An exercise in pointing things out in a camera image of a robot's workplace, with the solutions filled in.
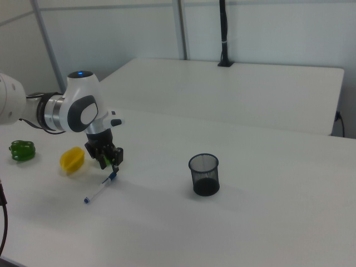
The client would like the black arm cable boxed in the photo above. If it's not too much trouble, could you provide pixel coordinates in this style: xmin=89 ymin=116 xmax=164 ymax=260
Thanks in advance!
xmin=17 ymin=91 xmax=67 ymax=136

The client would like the black mesh pen cup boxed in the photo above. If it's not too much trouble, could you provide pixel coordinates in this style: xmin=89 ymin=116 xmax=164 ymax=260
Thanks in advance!
xmin=188 ymin=152 xmax=221 ymax=197

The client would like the black camera stand pole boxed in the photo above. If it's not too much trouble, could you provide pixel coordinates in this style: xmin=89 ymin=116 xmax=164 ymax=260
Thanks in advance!
xmin=216 ymin=0 xmax=235 ymax=68

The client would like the thick black cable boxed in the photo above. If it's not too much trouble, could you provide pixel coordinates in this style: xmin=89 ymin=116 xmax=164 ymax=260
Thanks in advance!
xmin=0 ymin=177 xmax=9 ymax=253

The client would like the green toy bell pepper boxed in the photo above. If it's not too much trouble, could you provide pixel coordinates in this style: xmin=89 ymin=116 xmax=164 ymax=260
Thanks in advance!
xmin=9 ymin=140 xmax=36 ymax=162

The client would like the white blue marker pen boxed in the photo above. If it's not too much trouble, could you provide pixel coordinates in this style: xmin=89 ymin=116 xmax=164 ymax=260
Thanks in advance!
xmin=83 ymin=171 xmax=118 ymax=205

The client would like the yellow toy starfruit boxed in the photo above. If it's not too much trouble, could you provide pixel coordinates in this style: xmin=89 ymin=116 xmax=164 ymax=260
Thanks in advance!
xmin=60 ymin=146 xmax=86 ymax=175

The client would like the black wall power cable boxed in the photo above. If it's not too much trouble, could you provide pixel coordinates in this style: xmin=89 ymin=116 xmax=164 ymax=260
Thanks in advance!
xmin=334 ymin=110 xmax=346 ymax=138

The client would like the grey metal partition post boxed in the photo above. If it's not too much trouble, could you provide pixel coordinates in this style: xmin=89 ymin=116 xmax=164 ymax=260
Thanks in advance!
xmin=177 ymin=0 xmax=191 ymax=61
xmin=30 ymin=0 xmax=68 ymax=91

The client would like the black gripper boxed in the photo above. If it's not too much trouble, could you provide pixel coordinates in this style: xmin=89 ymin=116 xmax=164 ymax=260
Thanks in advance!
xmin=84 ymin=130 xmax=125 ymax=175

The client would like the white table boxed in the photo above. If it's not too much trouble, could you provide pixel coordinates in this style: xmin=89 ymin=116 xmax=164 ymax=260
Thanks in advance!
xmin=98 ymin=57 xmax=345 ymax=137

